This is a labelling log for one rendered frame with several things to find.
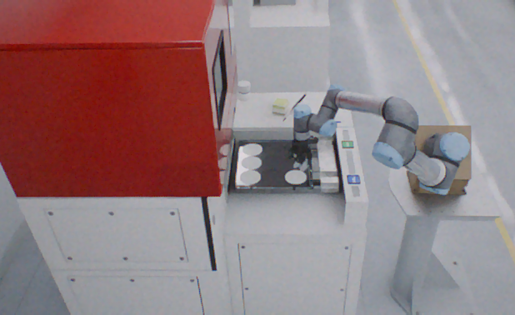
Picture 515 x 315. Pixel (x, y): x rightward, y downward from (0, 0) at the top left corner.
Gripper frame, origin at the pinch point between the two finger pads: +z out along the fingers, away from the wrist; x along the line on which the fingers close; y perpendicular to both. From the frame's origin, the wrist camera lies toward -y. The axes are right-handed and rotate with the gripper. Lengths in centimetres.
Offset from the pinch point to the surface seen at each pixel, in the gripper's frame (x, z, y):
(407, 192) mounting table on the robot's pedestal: 43, 9, -24
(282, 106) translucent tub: -30.1, -11.7, -23.3
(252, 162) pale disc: -23.8, 1.3, 9.8
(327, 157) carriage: 2.2, 3.3, -17.5
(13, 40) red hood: -38, -90, 93
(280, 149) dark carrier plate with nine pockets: -18.8, 1.4, -6.7
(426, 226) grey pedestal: 53, 31, -30
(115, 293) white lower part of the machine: -33, 25, 92
